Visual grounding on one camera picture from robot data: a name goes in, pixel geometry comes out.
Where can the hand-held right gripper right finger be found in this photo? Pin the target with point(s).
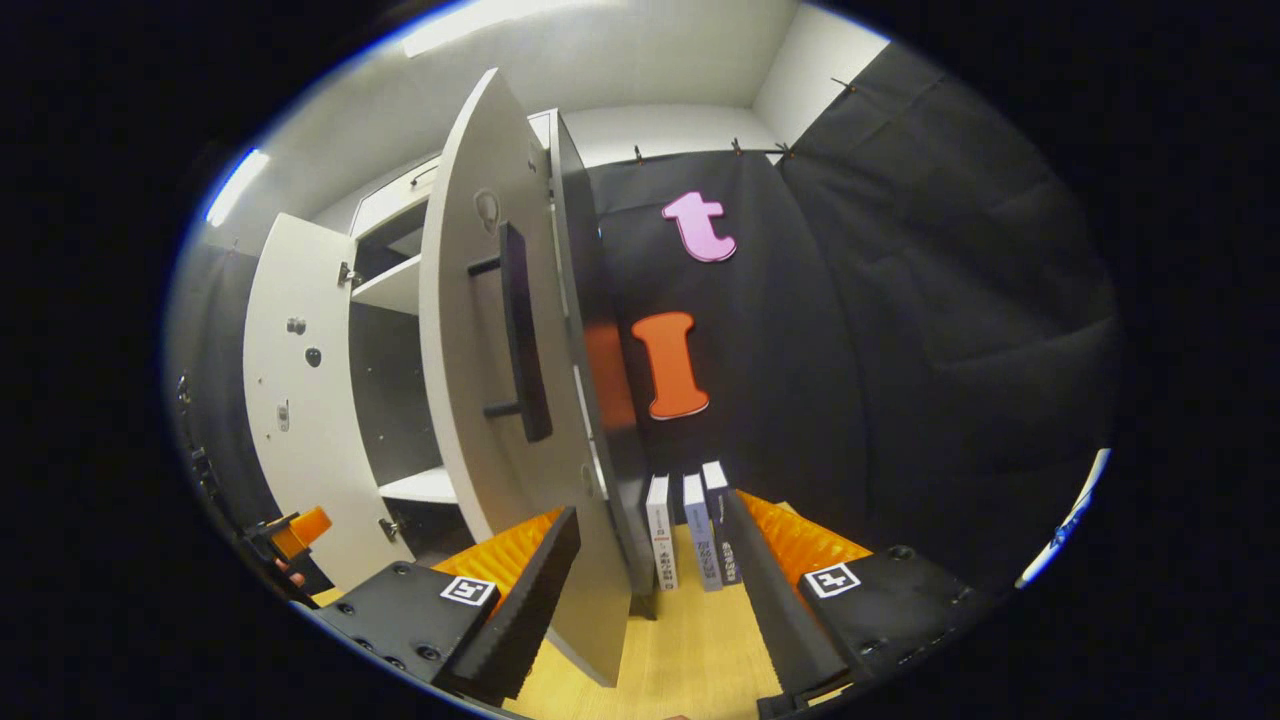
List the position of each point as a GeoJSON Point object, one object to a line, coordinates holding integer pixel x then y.
{"type": "Point", "coordinates": [770, 620]}

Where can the black backdrop cloth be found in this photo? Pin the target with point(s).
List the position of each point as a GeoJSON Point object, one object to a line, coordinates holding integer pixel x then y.
{"type": "Point", "coordinates": [900, 350]}

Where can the grey blue book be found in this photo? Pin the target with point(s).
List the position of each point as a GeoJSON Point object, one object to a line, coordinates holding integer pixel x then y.
{"type": "Point", "coordinates": [700, 540]}

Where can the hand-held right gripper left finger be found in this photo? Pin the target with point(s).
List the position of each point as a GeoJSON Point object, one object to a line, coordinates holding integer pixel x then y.
{"type": "Point", "coordinates": [530, 610]}

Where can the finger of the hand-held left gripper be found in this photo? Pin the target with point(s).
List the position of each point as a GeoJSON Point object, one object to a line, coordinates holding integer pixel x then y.
{"type": "Point", "coordinates": [305, 528]}

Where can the white cabinet door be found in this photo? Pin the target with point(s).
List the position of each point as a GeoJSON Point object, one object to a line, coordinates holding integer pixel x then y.
{"type": "Point", "coordinates": [465, 380]}
{"type": "Point", "coordinates": [300, 450]}

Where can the white cabinet shelf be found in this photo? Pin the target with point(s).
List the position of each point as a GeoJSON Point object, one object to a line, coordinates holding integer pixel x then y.
{"type": "Point", "coordinates": [390, 285]}
{"type": "Point", "coordinates": [425, 485]}

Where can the white cabinet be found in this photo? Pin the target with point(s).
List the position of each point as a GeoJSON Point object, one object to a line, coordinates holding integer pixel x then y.
{"type": "Point", "coordinates": [385, 390]}

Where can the small ceiling light panel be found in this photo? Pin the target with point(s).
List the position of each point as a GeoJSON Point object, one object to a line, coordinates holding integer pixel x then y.
{"type": "Point", "coordinates": [235, 190]}

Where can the white book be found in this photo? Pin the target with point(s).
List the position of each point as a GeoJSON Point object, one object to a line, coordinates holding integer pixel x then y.
{"type": "Point", "coordinates": [661, 535]}

